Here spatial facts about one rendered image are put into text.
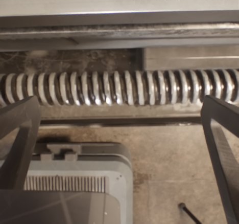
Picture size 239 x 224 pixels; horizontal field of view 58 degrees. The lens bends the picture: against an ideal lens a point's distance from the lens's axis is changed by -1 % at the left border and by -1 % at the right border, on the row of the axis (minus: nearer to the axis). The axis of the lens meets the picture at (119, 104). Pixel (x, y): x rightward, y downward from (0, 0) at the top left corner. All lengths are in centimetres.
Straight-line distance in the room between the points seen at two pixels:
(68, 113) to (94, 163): 26
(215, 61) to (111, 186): 52
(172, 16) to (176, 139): 90
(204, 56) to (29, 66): 43
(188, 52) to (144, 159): 64
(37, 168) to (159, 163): 54
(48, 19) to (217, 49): 43
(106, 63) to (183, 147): 63
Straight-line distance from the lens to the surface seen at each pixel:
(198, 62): 53
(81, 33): 22
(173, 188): 113
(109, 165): 79
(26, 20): 18
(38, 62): 61
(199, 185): 116
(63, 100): 25
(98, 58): 57
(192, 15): 17
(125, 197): 82
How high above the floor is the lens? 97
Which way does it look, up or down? 82 degrees down
